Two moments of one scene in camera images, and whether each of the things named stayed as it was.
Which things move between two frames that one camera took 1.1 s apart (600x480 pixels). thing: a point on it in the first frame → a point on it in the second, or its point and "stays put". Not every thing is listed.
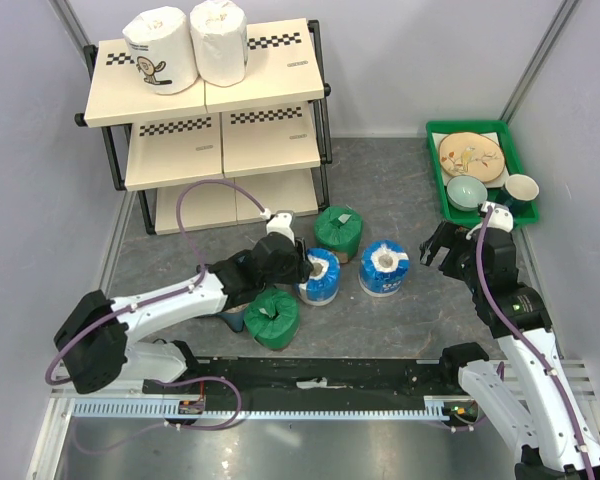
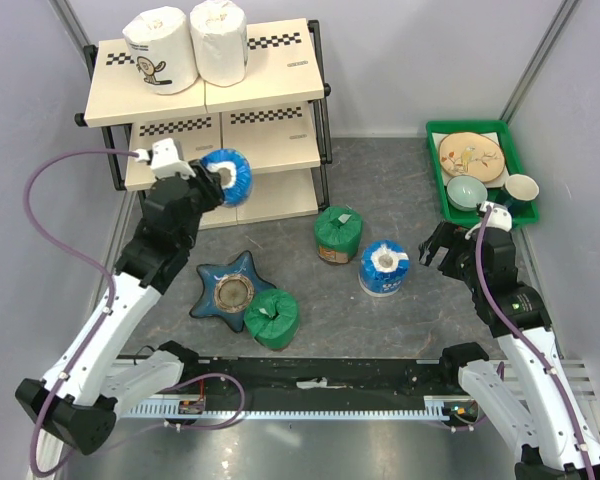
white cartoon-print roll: (161, 41) stays put
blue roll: (383, 268) stays put
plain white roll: (220, 39) stays put
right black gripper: (449, 235) stays put
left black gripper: (295, 275) → (208, 182)
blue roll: (323, 283) → (235, 173)
